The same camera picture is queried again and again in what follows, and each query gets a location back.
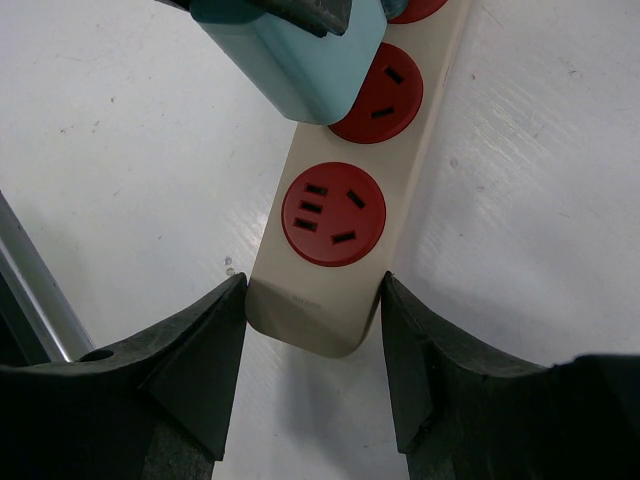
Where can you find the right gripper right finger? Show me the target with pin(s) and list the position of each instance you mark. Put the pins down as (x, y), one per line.
(463, 409)

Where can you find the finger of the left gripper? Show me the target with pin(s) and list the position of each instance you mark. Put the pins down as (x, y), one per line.
(318, 17)

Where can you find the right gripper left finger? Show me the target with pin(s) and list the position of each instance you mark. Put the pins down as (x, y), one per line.
(156, 405)

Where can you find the light teal charger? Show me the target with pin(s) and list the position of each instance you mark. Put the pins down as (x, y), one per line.
(308, 79)

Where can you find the dark teal charger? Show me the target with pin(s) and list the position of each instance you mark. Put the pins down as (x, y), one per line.
(394, 8)

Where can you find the beige red power strip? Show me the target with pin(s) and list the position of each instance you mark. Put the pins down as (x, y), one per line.
(345, 192)

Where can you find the aluminium front rail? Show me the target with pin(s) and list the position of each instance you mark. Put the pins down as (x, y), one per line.
(33, 308)

